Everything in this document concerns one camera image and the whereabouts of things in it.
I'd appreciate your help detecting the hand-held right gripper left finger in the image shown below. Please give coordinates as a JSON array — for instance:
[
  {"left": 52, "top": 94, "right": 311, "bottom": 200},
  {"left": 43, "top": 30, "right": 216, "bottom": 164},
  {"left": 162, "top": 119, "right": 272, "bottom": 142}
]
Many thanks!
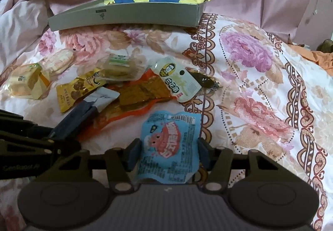
[{"left": 58, "top": 138, "right": 142, "bottom": 192}]

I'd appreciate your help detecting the dark brown snack packet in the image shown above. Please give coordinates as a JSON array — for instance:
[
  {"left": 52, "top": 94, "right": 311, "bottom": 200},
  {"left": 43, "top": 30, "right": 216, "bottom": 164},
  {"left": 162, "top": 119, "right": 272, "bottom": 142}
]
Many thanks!
[{"left": 185, "top": 68, "right": 223, "bottom": 91}]

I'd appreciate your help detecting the floral bedsheet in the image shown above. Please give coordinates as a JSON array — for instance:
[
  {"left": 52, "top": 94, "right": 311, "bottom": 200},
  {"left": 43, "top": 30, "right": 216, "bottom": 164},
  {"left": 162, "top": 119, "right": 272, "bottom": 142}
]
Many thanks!
[{"left": 0, "top": 12, "right": 333, "bottom": 231}]

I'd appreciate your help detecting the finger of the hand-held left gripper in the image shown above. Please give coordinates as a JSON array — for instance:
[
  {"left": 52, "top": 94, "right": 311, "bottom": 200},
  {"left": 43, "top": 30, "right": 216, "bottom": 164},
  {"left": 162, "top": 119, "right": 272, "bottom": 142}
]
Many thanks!
[
  {"left": 0, "top": 110, "right": 54, "bottom": 141},
  {"left": 0, "top": 133, "right": 82, "bottom": 162}
]

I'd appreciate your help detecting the dark blue silver snack packet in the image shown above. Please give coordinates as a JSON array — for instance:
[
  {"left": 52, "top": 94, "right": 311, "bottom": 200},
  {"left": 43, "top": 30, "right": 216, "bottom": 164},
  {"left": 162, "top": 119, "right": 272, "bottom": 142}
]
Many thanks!
[{"left": 49, "top": 87, "right": 121, "bottom": 141}]

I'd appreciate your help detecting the orange cloth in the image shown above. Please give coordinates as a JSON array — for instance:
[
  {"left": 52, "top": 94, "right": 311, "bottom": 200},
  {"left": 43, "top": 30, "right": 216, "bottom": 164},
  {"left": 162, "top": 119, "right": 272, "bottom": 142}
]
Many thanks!
[{"left": 293, "top": 43, "right": 333, "bottom": 76}]

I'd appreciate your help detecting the grey cardboard box colourful inside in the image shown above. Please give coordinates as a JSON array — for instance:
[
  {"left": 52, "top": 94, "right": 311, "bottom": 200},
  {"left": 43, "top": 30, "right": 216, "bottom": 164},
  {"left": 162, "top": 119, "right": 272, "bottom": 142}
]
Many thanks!
[{"left": 47, "top": 0, "right": 212, "bottom": 31}]

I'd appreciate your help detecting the large orange snack packet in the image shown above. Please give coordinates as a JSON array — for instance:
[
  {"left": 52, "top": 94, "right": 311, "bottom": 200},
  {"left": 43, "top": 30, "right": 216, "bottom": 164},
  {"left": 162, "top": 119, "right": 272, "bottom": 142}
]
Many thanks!
[{"left": 77, "top": 68, "right": 180, "bottom": 141}]

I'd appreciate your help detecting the pale pink quilt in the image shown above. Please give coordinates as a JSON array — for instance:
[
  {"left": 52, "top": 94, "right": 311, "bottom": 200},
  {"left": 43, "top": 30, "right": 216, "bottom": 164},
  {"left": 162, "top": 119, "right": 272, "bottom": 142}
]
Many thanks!
[{"left": 0, "top": 0, "right": 56, "bottom": 70}]

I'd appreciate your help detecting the clear biscuit packet green label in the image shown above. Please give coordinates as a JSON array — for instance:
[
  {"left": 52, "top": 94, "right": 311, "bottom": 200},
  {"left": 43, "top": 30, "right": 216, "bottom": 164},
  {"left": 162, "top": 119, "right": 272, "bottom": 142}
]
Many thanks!
[{"left": 100, "top": 53, "right": 147, "bottom": 82}]

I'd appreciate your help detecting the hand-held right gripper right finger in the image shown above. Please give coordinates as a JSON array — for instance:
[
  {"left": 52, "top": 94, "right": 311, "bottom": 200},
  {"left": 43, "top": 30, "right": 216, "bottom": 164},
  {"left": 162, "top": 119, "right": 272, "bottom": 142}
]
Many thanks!
[{"left": 197, "top": 137, "right": 280, "bottom": 192}]

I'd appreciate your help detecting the yellow snack packet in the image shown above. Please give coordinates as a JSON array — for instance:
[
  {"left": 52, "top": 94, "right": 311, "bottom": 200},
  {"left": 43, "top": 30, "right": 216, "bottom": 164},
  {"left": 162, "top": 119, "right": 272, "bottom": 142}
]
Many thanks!
[{"left": 56, "top": 69, "right": 107, "bottom": 114}]

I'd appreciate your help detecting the round rice cracker packet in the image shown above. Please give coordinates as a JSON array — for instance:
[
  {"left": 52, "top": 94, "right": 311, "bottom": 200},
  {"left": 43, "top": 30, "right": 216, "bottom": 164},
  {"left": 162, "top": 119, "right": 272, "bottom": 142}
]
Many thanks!
[{"left": 42, "top": 48, "right": 75, "bottom": 76}]

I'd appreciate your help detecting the yellow white sandwich cake packet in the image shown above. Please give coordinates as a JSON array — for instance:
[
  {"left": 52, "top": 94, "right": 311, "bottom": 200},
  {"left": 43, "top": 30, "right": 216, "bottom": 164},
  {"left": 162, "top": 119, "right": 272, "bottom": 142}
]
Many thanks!
[{"left": 5, "top": 62, "right": 51, "bottom": 100}]

